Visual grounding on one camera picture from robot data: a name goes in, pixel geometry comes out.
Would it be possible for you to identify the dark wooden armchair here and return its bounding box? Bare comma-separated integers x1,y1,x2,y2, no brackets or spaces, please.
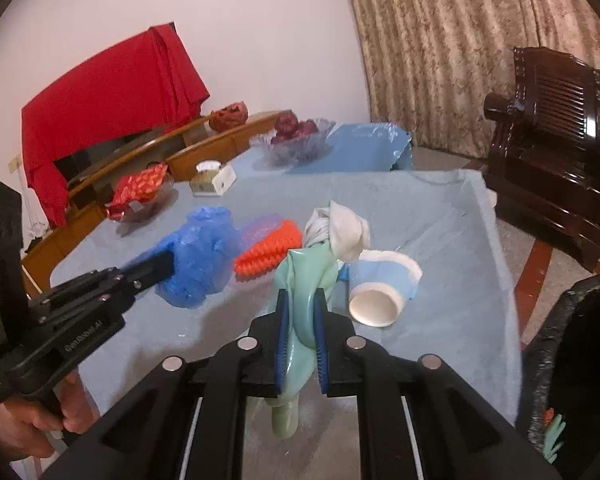
482,46,600,277

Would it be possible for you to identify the red cloth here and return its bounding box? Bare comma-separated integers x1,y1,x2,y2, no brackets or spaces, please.
21,22,211,229

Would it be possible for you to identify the wooden television cabinet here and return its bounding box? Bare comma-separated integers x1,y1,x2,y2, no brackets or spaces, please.
22,110,292,302

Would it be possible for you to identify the red plastic bag on cabinet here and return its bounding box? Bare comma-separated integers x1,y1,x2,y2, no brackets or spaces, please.
208,101,250,132

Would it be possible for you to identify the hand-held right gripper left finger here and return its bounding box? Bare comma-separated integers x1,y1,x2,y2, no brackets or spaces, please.
42,289,289,480

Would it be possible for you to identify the beige patterned curtain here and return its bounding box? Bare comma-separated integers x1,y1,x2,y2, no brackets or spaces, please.
332,0,600,162

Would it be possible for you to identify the trash bin with black bag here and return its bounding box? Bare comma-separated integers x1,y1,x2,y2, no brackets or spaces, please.
522,275,600,480

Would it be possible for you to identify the person's left hand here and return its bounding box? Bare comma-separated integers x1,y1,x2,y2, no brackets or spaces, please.
0,370,100,461

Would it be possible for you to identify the glass fruit bowl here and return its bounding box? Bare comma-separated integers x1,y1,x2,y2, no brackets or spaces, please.
250,118,337,166

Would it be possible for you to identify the black television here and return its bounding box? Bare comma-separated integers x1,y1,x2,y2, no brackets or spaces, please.
54,132,172,184

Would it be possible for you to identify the blue plastic bag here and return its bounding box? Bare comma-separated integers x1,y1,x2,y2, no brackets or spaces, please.
154,205,244,310

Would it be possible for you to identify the red snack packet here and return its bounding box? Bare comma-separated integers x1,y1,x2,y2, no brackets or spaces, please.
104,162,169,221

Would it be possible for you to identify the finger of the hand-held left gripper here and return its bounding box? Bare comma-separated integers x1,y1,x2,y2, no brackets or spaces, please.
94,271,175,312
27,249,177,312

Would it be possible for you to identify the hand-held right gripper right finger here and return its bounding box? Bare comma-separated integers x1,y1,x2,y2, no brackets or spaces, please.
313,287,576,480

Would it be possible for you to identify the white tissue box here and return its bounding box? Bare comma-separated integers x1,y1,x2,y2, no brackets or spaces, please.
189,159,237,196

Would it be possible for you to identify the white paper cup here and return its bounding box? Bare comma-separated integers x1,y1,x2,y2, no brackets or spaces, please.
347,249,424,329

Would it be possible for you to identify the white plastic bag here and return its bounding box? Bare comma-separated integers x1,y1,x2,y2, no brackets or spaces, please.
302,200,371,264

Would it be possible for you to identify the green rubber glove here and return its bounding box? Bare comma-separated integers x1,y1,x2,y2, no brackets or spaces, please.
542,412,567,461
269,237,342,440

